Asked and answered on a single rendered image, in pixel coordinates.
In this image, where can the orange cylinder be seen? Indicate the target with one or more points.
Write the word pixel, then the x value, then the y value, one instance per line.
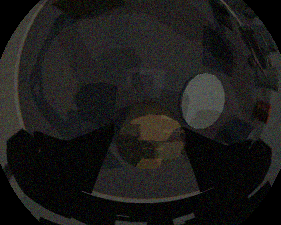
pixel 262 112

